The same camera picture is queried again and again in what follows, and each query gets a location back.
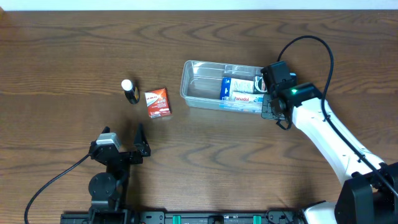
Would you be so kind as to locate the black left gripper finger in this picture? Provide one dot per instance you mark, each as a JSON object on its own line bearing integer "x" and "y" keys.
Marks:
{"x": 141, "y": 143}
{"x": 106, "y": 130}

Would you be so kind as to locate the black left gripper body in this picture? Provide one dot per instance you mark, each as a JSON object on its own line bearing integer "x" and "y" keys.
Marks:
{"x": 123, "y": 154}

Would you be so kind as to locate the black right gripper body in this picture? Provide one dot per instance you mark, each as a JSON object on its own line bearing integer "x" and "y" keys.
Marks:
{"x": 266, "y": 109}

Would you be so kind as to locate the red orange small box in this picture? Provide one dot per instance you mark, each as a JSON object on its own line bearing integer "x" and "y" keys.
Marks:
{"x": 157, "y": 103}

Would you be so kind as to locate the white Panadol box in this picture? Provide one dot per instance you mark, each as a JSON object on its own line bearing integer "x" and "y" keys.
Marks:
{"x": 247, "y": 97}

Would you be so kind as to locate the small white-capped dark bottle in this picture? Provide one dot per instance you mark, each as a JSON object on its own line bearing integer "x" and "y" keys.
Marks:
{"x": 131, "y": 91}

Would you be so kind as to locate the blue Kool Fever box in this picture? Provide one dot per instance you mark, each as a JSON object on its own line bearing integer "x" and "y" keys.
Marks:
{"x": 230, "y": 85}

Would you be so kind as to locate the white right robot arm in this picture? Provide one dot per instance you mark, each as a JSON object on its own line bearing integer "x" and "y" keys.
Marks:
{"x": 369, "y": 185}

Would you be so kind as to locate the clear plastic container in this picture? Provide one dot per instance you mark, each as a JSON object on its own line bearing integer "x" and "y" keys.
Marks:
{"x": 201, "y": 81}

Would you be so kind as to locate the black mounting rail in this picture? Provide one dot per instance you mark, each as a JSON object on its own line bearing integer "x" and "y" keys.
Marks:
{"x": 158, "y": 217}

